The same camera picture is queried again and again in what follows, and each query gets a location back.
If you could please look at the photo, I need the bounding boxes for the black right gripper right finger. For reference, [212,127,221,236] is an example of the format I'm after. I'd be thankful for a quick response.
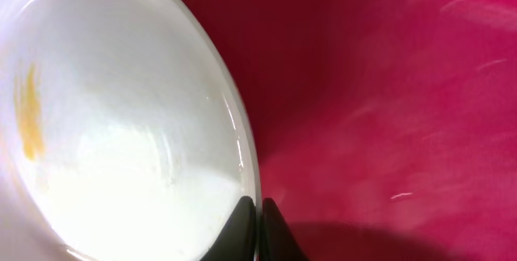
[259,198,309,261]

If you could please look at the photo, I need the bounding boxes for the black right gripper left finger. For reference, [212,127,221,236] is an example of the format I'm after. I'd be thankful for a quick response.
[200,196,257,261]

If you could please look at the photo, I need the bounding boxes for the white plate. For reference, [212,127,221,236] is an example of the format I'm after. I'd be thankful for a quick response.
[1,0,260,260]

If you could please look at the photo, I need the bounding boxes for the red plastic tray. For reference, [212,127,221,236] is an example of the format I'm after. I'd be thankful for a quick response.
[183,0,516,260]

